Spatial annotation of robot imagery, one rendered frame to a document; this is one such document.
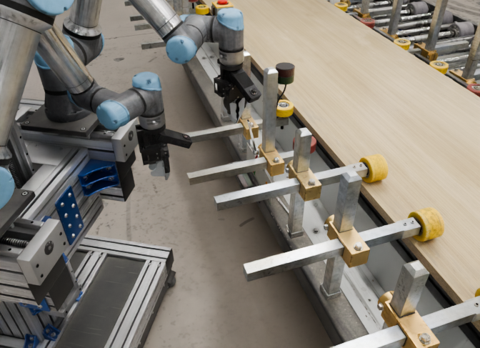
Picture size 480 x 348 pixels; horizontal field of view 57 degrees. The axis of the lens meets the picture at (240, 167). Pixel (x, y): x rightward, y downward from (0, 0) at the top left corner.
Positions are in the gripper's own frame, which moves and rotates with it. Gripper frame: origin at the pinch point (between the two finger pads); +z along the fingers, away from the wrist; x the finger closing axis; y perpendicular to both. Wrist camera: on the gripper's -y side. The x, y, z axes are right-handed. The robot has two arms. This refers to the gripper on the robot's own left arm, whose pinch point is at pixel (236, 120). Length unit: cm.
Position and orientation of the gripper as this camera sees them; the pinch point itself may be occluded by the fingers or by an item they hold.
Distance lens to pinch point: 146.1
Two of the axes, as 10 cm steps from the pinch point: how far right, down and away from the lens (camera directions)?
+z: 0.1, 7.9, 6.1
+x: -7.8, 3.9, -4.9
